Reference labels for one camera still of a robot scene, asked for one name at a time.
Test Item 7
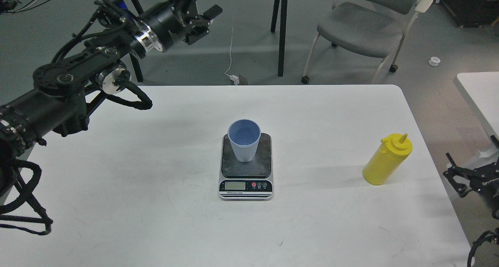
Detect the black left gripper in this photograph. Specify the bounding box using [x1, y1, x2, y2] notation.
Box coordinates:
[146, 0, 223, 52]

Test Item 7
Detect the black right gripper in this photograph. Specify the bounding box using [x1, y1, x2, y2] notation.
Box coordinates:
[443, 153, 499, 219]

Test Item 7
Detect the yellow squeeze bottle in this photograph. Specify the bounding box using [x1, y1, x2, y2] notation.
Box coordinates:
[363, 133, 413, 186]

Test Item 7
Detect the blue ribbed plastic cup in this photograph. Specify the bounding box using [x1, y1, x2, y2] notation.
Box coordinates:
[227, 119, 261, 163]

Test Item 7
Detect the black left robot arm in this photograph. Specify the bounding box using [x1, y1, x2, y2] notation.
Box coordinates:
[1, 0, 223, 235]

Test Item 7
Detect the digital kitchen scale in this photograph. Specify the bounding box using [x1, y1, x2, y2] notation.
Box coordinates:
[218, 133, 274, 201]

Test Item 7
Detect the white side table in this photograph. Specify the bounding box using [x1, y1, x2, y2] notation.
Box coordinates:
[454, 72, 499, 138]

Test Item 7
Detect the small white spool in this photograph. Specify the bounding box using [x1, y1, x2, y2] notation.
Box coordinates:
[428, 56, 441, 67]

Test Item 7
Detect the grey office chair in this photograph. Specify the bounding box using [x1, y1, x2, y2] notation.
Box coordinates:
[301, 0, 434, 84]

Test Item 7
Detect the black equipment case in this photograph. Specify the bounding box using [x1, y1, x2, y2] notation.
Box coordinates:
[439, 0, 499, 28]

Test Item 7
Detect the white charger cable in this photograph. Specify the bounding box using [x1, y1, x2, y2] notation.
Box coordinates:
[224, 16, 240, 85]

